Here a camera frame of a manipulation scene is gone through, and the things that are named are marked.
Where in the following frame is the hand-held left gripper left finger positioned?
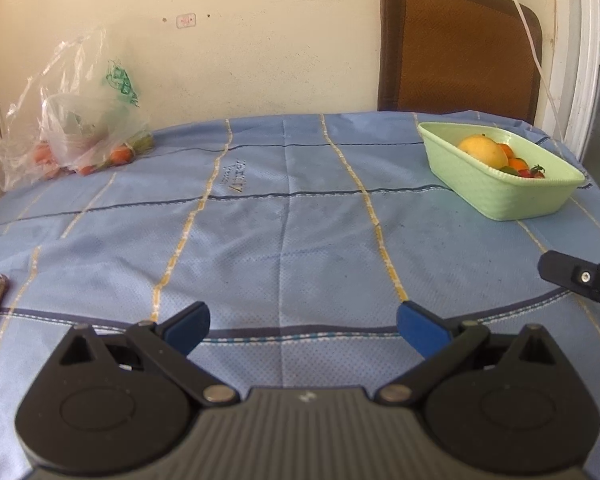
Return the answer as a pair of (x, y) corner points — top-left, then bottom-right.
(60, 301), (241, 406)

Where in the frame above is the blue striped tablecloth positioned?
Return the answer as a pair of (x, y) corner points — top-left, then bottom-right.
(0, 110), (600, 480)

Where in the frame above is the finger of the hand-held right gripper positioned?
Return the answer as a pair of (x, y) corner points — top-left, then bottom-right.
(539, 250), (600, 313)

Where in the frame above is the clear plastic bag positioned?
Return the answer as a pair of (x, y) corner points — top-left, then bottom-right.
(0, 27), (155, 192)

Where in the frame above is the white cable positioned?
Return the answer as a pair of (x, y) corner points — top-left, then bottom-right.
(500, 0), (565, 142)

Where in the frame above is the brown chair back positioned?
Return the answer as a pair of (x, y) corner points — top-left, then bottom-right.
(377, 0), (543, 126)

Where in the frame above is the white door frame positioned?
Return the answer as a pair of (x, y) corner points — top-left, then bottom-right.
(555, 0), (600, 161)

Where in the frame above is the green plastic basket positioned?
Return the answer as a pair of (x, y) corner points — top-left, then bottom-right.
(417, 121), (587, 222)

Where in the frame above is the large yellow citrus fruit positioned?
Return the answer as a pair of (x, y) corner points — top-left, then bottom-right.
(457, 134), (503, 168)

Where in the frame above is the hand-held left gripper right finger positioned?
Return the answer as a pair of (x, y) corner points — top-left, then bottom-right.
(377, 301), (553, 406)

